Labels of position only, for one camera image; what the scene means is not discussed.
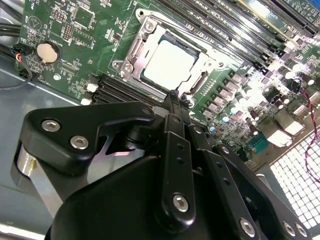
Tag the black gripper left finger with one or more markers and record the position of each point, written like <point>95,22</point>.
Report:
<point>75,120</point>

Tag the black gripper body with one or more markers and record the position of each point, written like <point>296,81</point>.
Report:
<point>112,212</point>

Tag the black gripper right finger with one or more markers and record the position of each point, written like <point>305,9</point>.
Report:
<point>222,172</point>

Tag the metal locking lever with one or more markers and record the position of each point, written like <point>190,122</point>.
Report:
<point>190,31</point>
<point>121,73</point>

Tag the silver CPU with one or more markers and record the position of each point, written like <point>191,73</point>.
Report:
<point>170,65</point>

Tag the metal socket cover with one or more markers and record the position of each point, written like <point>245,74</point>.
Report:
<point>213,60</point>

